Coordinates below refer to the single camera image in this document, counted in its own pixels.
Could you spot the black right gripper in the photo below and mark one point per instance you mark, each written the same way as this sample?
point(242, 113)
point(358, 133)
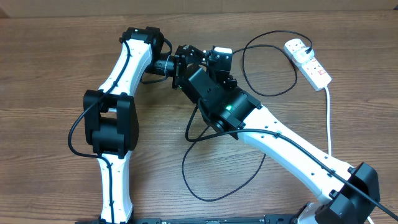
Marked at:
point(232, 82)

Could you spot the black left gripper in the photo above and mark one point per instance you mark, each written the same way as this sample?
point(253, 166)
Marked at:
point(180, 63)

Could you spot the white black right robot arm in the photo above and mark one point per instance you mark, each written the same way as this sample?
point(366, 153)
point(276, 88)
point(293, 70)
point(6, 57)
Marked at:
point(345, 194)

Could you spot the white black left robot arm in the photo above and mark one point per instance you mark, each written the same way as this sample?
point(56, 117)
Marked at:
point(111, 123)

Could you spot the white charger adapter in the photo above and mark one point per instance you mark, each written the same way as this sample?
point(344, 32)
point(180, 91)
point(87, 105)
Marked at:
point(302, 56)

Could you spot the white power strip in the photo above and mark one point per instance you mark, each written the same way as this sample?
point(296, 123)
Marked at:
point(313, 71)

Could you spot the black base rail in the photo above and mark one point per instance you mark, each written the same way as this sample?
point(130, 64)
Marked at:
point(266, 219)

